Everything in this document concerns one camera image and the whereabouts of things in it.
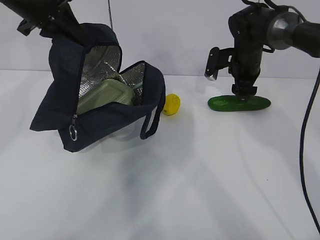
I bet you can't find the yellow lemon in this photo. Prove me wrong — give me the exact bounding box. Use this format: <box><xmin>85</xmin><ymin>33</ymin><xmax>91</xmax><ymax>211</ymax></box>
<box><xmin>162</xmin><ymin>93</ymin><xmax>181</xmax><ymax>116</ymax></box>

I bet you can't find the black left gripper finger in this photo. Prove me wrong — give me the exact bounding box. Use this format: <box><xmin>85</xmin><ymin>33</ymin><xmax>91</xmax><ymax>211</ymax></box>
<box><xmin>40</xmin><ymin>9</ymin><xmax>85</xmax><ymax>44</ymax></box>

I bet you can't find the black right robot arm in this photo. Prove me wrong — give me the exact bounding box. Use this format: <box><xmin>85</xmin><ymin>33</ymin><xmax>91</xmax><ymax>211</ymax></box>
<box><xmin>228</xmin><ymin>0</ymin><xmax>320</xmax><ymax>101</ymax></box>

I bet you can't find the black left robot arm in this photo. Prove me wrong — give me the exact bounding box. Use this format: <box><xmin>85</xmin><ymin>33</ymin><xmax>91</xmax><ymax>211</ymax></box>
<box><xmin>0</xmin><ymin>0</ymin><xmax>89</xmax><ymax>46</ymax></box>

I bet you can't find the glass container with green lid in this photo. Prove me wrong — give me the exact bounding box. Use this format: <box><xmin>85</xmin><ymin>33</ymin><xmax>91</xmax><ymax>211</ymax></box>
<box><xmin>76</xmin><ymin>79</ymin><xmax>135</xmax><ymax>115</ymax></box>

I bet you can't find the dark navy lunch bag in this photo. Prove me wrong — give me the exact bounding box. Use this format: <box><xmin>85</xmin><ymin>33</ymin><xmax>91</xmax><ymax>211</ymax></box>
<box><xmin>30</xmin><ymin>23</ymin><xmax>166</xmax><ymax>153</ymax></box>

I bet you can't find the green cucumber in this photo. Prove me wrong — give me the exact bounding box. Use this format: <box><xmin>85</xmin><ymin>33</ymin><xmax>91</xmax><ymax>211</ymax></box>
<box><xmin>207</xmin><ymin>95</ymin><xmax>271</xmax><ymax>112</ymax></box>

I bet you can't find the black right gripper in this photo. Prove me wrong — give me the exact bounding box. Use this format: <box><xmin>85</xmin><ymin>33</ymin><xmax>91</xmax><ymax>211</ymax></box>
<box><xmin>229</xmin><ymin>42</ymin><xmax>263</xmax><ymax>103</ymax></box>

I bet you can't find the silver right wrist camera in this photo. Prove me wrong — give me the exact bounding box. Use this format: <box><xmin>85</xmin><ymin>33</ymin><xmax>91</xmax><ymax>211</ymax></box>
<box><xmin>204</xmin><ymin>47</ymin><xmax>220</xmax><ymax>81</ymax></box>

